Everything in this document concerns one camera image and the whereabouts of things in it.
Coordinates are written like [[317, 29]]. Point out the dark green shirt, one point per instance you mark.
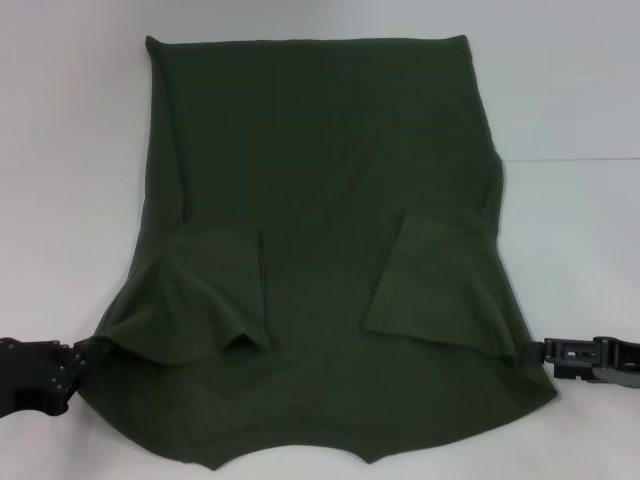
[[320, 200]]

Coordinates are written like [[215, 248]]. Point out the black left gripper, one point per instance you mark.
[[35, 370]]

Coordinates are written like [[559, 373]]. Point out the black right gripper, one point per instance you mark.
[[625, 362]]

